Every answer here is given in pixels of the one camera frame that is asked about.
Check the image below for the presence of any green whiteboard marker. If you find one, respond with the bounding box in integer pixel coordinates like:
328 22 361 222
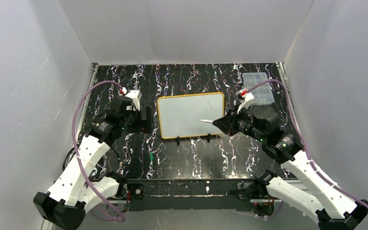
200 119 213 124

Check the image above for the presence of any green marker cap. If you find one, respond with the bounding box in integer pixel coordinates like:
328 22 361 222
149 152 154 161

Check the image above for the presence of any yellow framed whiteboard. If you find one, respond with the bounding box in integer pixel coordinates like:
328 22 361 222
156 92 225 139

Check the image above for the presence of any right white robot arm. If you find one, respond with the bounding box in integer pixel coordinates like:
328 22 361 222
211 105 368 230

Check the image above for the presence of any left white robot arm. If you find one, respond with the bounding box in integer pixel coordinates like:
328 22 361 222
33 90 152 230

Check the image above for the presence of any clear plastic compartment box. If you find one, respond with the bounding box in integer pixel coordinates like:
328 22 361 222
242 72 275 106

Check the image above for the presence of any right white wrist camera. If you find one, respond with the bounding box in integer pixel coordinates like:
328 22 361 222
236 88 254 114

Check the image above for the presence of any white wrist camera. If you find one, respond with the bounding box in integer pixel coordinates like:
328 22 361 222
236 88 254 114
126 90 142 111

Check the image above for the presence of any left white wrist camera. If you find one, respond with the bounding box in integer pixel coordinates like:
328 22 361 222
126 90 142 111

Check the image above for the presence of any black cable bundle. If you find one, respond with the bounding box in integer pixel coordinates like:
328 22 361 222
62 146 77 173

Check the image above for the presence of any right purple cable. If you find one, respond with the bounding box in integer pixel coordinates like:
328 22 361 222
244 79 368 228

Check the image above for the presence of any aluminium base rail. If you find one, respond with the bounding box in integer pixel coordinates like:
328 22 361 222
108 179 269 212

